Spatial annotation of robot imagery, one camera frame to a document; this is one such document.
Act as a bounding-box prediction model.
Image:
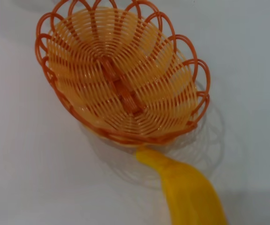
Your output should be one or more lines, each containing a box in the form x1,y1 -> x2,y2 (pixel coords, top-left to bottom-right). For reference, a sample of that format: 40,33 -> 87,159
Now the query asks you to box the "orange woven plastic basket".
35,0 -> 211,144

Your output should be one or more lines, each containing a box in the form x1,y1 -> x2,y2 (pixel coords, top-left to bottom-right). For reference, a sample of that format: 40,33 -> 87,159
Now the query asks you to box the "yellow banana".
136,149 -> 229,225

